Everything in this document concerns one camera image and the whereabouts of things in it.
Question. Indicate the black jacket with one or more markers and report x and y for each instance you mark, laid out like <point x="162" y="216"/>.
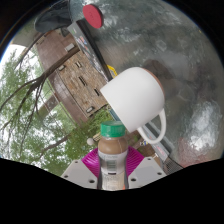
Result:
<point x="55" y="16"/>

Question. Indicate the dark-trunked tree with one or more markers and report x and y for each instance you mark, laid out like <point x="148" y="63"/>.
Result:
<point x="43" y="78"/>

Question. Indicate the wooden lamp post with globe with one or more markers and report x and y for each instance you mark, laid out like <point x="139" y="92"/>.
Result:
<point x="90" y="142"/>

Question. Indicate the flat round red coaster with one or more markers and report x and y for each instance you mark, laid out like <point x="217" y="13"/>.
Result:
<point x="92" y="16"/>

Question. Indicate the stone brick fountain wall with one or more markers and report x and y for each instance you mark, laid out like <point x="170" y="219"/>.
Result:
<point x="73" y="76"/>

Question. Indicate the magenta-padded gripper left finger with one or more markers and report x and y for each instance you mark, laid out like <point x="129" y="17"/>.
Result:
<point x="78" y="173"/>

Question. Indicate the green-capped brown drink bottle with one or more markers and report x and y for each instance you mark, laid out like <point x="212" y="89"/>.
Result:
<point x="112" y="150"/>

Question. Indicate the white ceramic mug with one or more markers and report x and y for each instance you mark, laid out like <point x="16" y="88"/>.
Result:
<point x="133" y="96"/>

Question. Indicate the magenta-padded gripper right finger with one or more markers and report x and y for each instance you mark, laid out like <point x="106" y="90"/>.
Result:
<point x="146" y="170"/>

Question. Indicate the grey laptop with stickers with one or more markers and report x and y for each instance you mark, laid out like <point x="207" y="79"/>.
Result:
<point x="163" y="150"/>

